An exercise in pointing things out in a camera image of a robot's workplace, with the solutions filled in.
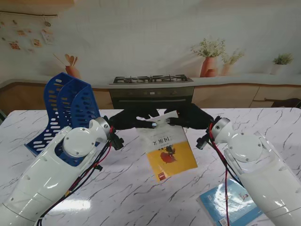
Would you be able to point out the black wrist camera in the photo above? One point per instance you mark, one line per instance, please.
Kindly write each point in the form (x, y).
(118, 142)
(202, 142)

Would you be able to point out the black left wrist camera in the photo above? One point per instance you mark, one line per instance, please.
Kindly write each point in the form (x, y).
(118, 142)

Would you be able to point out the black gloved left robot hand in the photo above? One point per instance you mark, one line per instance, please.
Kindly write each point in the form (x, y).
(127, 120)

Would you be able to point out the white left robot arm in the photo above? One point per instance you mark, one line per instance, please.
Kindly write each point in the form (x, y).
(47, 174)

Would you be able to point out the yellow and white book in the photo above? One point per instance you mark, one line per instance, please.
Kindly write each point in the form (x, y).
(171, 155)

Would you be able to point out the plant in terracotta vase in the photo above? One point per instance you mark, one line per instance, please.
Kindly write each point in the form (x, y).
(209, 66)

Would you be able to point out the gas stove hob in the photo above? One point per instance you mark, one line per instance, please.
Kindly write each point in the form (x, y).
(150, 80)

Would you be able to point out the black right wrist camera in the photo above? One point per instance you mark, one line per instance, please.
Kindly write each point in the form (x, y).
(202, 142)

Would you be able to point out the plant in pale pink vase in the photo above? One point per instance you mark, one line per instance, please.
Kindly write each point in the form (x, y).
(227, 68)

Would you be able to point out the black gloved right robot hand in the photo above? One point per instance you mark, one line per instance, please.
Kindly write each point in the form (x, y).
(195, 117)

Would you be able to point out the light blue book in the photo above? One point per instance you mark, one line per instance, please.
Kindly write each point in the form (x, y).
(218, 202)

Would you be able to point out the blue perforated plastic file rack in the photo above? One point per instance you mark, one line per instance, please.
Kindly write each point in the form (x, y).
(82, 103)

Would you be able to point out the dark built-in oven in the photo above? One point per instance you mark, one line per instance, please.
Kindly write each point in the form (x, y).
(150, 96)

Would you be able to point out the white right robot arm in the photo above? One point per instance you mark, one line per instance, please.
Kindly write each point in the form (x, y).
(263, 169)

